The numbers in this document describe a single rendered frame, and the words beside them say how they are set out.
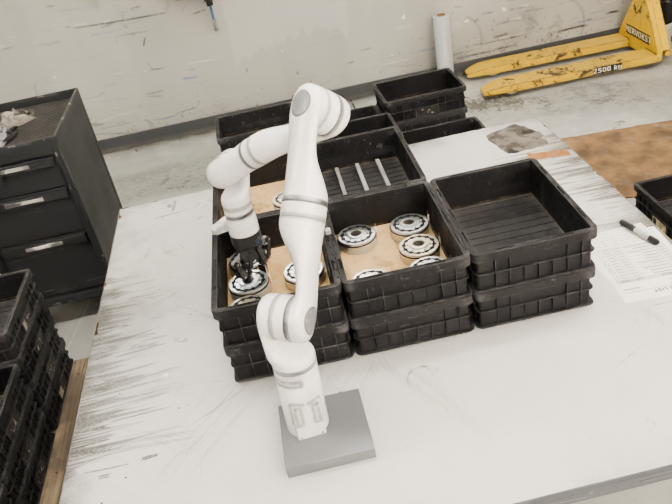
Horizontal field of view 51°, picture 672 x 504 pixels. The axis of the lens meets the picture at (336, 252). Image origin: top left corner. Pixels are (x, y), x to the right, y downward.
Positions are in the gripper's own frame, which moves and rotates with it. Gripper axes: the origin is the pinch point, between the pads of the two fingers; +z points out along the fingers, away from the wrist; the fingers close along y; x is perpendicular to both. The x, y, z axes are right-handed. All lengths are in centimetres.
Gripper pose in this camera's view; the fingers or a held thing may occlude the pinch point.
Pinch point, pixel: (257, 276)
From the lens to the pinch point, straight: 182.4
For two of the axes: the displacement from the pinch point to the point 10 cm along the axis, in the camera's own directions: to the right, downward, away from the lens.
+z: 1.6, 8.2, 5.4
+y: 5.6, -5.3, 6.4
